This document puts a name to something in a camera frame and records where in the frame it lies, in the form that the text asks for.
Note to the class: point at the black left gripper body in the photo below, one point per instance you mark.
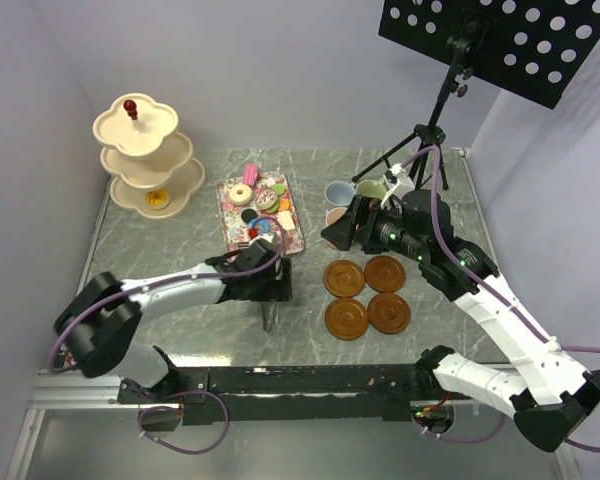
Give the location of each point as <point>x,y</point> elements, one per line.
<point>267,287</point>

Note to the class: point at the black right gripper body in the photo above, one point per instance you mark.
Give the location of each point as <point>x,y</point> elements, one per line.
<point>385,228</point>

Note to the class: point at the metal serving tongs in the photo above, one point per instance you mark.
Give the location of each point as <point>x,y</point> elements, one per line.
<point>269,311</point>

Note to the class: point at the yellow toy tart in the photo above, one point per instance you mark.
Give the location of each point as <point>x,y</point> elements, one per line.
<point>158,199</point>

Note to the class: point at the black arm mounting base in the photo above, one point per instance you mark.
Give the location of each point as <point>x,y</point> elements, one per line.
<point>386,391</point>

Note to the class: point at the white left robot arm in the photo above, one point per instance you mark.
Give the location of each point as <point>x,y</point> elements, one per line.
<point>98,327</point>

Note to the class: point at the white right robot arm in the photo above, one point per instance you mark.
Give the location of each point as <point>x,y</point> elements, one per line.
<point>550,393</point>

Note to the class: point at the pink mug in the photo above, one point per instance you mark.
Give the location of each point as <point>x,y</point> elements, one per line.
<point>334,215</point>

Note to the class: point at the light green mug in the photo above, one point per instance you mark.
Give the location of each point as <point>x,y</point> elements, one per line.
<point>371,188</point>

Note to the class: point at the light blue mug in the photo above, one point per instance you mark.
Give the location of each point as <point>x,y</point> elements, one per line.
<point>338,194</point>

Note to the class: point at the brown wooden coaster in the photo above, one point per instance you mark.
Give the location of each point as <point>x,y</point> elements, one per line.
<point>343,279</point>
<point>384,274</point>
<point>389,313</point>
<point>346,319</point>

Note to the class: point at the blue frosted toy donut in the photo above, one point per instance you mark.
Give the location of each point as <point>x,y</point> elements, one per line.
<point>264,228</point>

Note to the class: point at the cream toy wafer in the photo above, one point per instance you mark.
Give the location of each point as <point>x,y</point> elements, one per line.
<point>286,220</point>

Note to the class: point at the black toy cookie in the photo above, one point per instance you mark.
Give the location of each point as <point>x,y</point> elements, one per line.
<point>248,215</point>

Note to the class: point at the floral serving tray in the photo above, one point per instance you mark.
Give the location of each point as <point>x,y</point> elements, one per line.
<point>235,230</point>

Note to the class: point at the white toy donut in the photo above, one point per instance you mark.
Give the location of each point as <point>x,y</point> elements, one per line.
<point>240,194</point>

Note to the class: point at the green toy macaron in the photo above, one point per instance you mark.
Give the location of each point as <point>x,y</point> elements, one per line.
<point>279,189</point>

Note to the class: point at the pink toy popsicle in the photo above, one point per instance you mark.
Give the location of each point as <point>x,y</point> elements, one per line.
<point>250,174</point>

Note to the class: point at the cream three-tier dessert stand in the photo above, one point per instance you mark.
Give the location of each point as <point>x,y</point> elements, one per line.
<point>143,150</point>

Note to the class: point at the black perforated calibration board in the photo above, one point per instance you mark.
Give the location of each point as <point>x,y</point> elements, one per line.
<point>532,49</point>

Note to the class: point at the aluminium frame rail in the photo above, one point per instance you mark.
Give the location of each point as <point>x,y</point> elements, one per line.
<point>52,392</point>

